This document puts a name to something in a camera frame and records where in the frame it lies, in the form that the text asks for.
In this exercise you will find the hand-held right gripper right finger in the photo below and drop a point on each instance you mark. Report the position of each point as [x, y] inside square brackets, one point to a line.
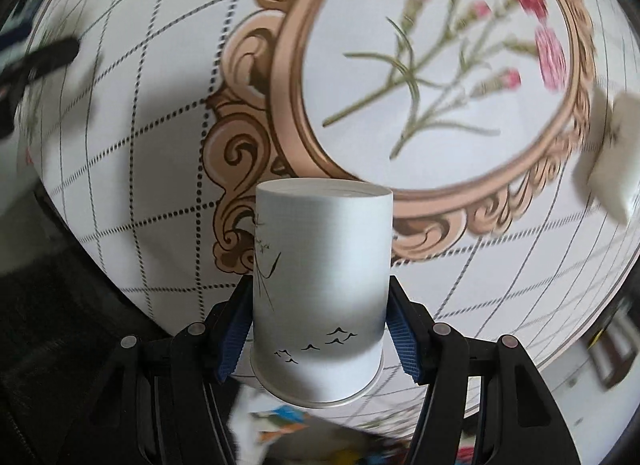
[403, 342]

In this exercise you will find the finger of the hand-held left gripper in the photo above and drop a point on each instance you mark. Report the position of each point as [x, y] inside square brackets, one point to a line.
[50, 56]

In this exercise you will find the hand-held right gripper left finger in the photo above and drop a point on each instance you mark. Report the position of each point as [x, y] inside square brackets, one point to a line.
[233, 340]

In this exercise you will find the white paper cup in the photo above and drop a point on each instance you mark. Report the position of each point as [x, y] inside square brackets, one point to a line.
[320, 285]

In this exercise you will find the colourful printed paper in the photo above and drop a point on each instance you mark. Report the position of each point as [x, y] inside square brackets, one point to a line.
[280, 420]

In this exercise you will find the floral printed tablecloth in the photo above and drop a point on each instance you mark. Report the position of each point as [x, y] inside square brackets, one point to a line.
[150, 155]

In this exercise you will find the white tissue packet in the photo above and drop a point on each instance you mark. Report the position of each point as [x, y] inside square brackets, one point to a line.
[612, 160]

